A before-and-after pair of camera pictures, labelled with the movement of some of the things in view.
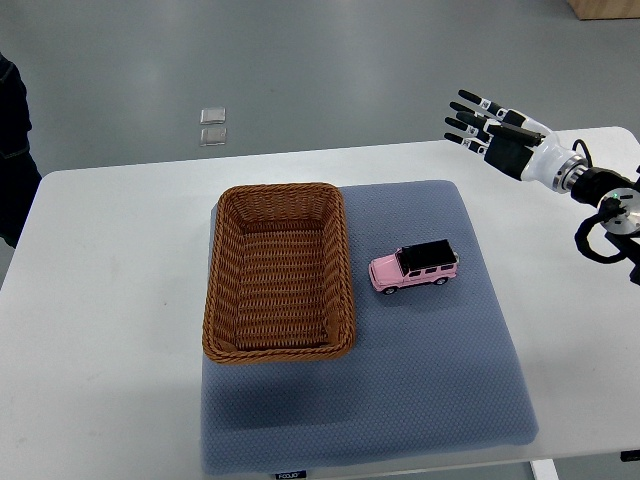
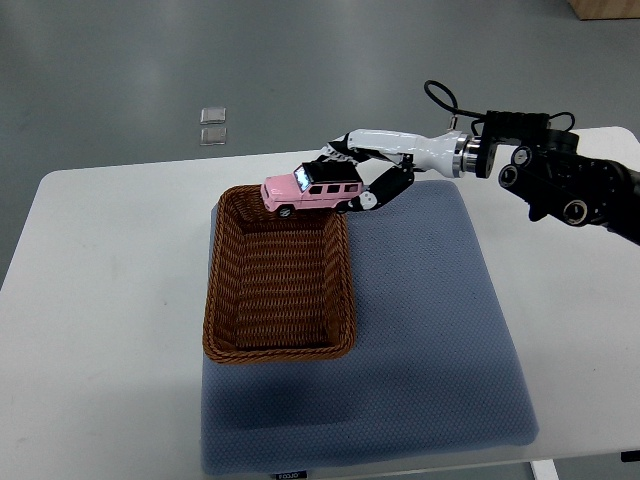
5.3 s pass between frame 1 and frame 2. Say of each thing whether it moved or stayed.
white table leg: stayed
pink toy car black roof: moved
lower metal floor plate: stayed
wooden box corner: stayed
